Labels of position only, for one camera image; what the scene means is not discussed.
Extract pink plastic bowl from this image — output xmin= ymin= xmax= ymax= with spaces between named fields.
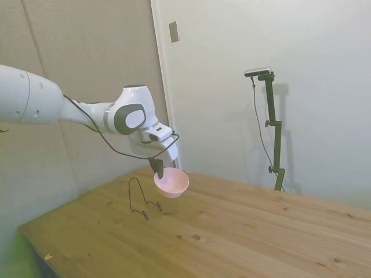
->
xmin=153 ymin=167 xmax=190 ymax=199

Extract dark green camera stand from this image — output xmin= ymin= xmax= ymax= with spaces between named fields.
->
xmin=257 ymin=72 xmax=286 ymax=192

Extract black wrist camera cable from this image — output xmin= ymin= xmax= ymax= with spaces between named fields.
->
xmin=62 ymin=94 xmax=180 ymax=160

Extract grey exterior camera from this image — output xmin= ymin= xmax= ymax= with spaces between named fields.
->
xmin=244 ymin=67 xmax=273 ymax=78

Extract grey wall plate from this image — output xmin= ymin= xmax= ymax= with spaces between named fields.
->
xmin=168 ymin=20 xmax=180 ymax=44

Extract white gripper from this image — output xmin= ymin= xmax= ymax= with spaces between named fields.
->
xmin=128 ymin=130 xmax=180 ymax=178

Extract black wire bowl stand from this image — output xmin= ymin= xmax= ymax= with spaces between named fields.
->
xmin=128 ymin=177 xmax=162 ymax=222

